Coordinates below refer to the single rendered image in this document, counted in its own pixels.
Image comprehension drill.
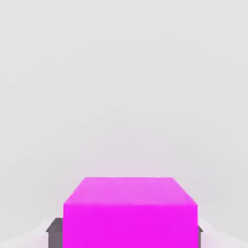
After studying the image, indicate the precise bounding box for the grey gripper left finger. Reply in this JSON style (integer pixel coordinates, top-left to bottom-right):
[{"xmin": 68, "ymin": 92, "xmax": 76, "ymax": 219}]
[{"xmin": 3, "ymin": 217, "xmax": 64, "ymax": 248}]

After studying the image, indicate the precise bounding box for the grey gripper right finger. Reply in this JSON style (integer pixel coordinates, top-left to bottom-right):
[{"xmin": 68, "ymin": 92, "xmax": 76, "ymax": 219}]
[{"xmin": 197, "ymin": 217, "xmax": 247, "ymax": 248}]

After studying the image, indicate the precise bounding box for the small magenta cube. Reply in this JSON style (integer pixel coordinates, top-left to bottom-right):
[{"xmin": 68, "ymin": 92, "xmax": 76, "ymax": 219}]
[{"xmin": 62, "ymin": 176, "xmax": 199, "ymax": 248}]

